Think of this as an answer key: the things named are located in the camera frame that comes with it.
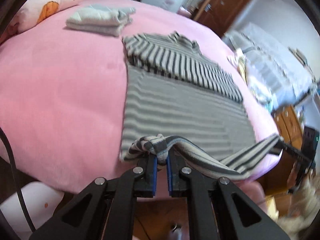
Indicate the pile of pastel clothes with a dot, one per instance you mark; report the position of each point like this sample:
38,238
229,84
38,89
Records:
249,74

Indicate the grey covered sofa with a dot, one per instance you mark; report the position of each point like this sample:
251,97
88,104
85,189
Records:
273,64

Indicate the pink bed blanket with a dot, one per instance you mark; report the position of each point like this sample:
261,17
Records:
63,93

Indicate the grey white striped sweater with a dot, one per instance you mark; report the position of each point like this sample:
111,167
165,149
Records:
178,100

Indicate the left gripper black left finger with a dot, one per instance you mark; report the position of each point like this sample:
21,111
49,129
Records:
105,208

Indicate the pink cartoon quilt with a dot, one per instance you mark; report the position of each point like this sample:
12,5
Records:
34,12

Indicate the folded grey knit sweater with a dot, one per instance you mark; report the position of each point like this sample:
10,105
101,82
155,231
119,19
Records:
101,19

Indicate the small wooden cabinet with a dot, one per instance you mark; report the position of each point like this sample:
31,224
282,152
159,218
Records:
288,126

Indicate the brown wooden door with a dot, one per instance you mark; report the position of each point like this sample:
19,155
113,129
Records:
218,15

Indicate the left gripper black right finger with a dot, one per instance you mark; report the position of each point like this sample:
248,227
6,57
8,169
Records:
217,208

